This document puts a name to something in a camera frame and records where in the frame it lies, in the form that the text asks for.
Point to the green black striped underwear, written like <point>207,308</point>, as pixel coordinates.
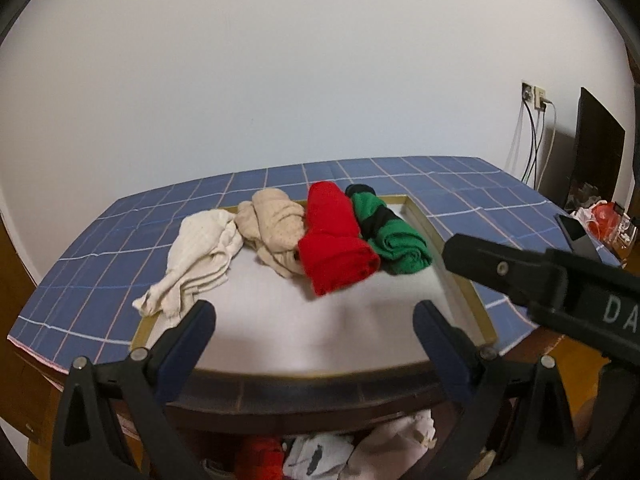
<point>400,245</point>

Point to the white black-print underwear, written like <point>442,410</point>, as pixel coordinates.
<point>315,455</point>

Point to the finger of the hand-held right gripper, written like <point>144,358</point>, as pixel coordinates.
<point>480,260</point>

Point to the blue plaid tablecloth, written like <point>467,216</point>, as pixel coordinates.
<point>150,220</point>

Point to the black television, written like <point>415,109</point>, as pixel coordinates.
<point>595,155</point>

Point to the white plastic bag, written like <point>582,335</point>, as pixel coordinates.
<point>585,216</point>

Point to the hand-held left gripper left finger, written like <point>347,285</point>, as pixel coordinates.
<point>187,342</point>

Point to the black smartphone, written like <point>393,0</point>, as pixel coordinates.
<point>577,235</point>

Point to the dark wooden dresser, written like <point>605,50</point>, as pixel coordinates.
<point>300,400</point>

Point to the beige dotted underwear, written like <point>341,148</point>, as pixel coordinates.
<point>272,230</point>

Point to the bright red underwear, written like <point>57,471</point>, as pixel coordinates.
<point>335,250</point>

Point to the white ribbed underwear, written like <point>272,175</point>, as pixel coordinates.
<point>205,250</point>

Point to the pale pink underwear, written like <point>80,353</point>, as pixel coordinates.
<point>385,445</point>

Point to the red plastic bag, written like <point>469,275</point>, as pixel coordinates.
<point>607,220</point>

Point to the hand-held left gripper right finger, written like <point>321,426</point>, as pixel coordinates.
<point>442,345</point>

